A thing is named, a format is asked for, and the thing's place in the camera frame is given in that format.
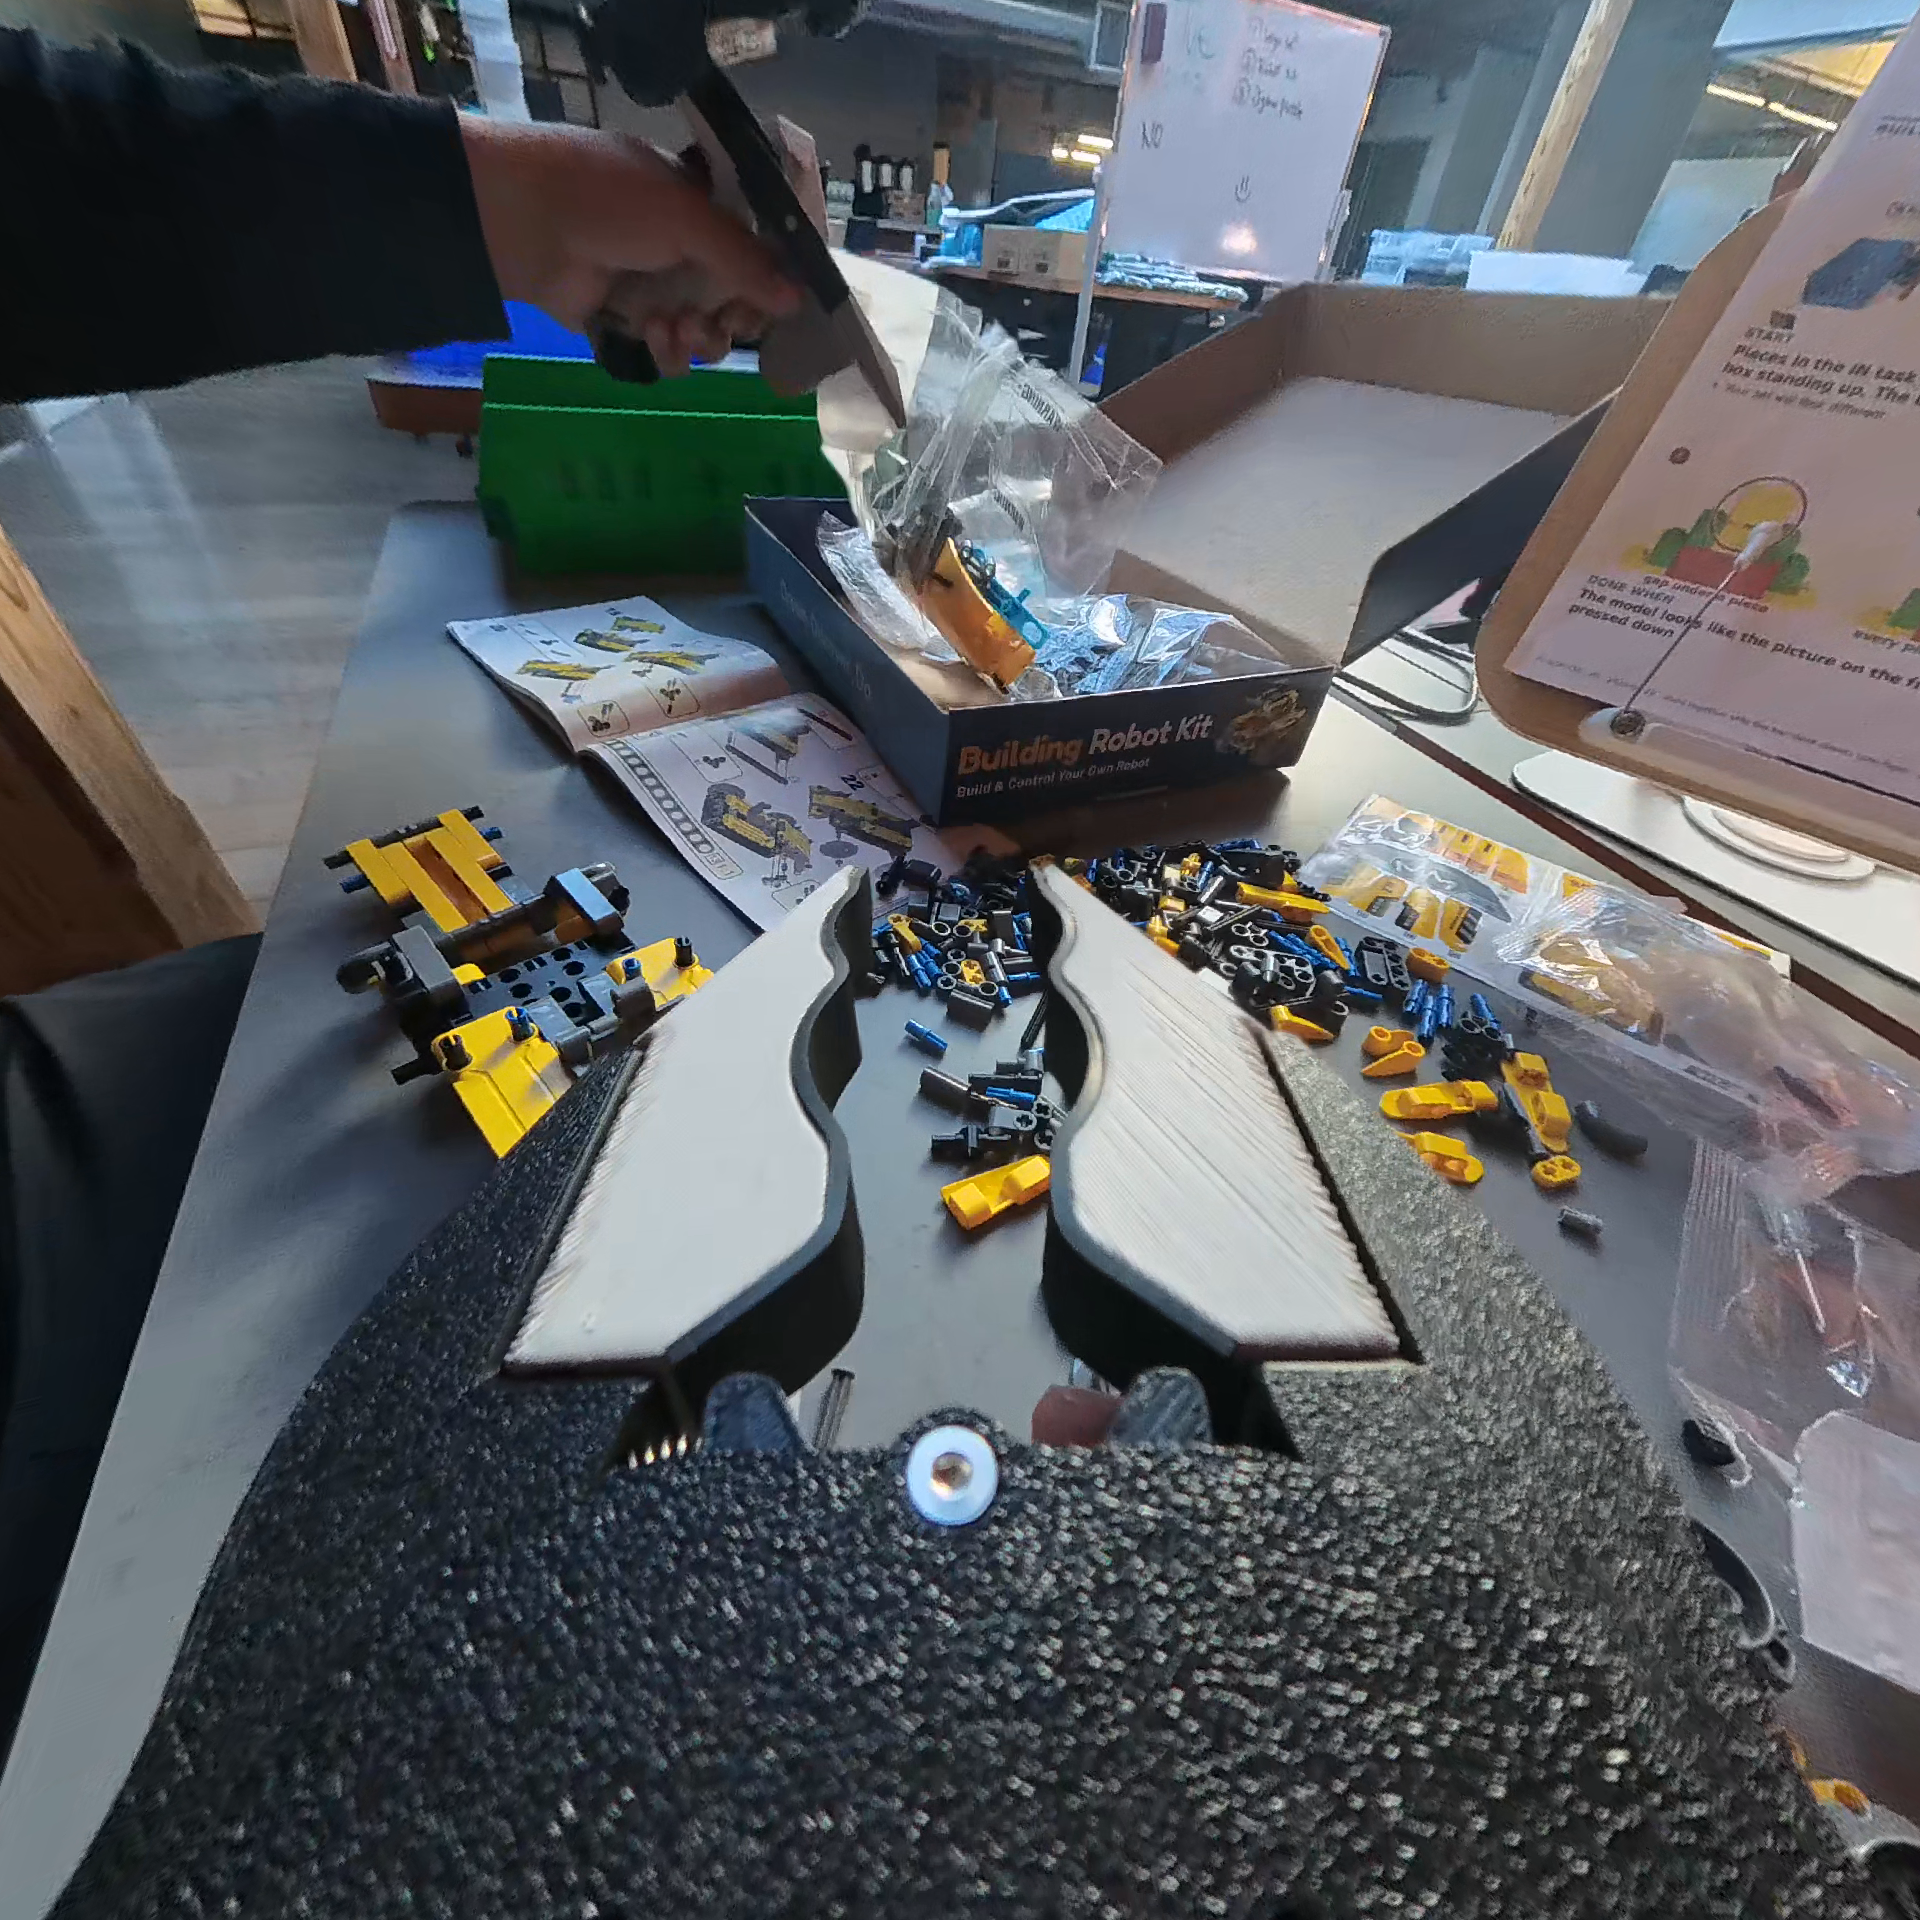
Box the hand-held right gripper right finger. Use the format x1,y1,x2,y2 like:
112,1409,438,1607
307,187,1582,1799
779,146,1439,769
1028,865,1407,1373

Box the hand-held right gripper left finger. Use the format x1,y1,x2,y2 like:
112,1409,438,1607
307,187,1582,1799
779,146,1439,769
503,867,875,1397

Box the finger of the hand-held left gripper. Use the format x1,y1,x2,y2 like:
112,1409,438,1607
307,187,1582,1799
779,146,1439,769
773,116,832,245
681,66,912,453

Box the pile of small building pieces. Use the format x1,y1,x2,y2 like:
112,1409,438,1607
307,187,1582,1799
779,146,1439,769
870,839,1652,1239

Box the clear plastic parts bag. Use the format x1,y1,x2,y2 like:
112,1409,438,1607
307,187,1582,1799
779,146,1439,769
815,285,1164,707

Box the clear bag grey parts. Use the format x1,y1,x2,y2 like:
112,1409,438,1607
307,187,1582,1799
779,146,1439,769
1036,593,1292,699

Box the person's left forearm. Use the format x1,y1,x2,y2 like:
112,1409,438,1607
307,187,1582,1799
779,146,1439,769
0,24,515,408

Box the person's left hand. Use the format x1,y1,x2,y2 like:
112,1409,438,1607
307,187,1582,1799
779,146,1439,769
457,116,805,385

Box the green plastic bin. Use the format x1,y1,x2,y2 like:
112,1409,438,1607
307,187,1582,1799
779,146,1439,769
478,355,848,577

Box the partly built yellow model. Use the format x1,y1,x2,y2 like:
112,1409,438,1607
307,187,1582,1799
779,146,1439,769
326,810,720,1162

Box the yellow black sticker sheet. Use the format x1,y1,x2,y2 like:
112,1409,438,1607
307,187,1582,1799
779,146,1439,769
1305,796,1787,1052

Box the open instruction booklet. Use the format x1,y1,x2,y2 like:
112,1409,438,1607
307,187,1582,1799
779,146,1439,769
448,596,963,932

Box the small empty clear bag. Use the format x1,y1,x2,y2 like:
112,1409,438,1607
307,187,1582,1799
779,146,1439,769
1499,871,1920,1186

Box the instruction sheet on wooden board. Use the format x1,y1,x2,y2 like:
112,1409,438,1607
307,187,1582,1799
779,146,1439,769
1477,17,1920,939

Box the small screwdriver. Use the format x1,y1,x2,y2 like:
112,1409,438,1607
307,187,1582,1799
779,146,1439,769
1763,1201,1833,1338

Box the empty clear bag white label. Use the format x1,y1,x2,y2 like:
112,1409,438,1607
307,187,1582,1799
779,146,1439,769
1664,1140,1920,1696

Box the person's black clothing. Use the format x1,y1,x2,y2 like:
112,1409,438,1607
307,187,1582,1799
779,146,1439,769
0,931,269,1757

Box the wooden column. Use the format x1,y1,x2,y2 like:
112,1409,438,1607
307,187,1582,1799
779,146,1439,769
1499,0,1641,255

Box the printed instruction sheet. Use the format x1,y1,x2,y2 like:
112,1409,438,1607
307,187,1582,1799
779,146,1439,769
1507,0,1920,804

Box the black power cable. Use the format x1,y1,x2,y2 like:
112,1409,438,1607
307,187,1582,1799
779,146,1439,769
1334,632,1491,724

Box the wooden post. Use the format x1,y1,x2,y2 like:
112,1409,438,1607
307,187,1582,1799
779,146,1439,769
0,527,261,995

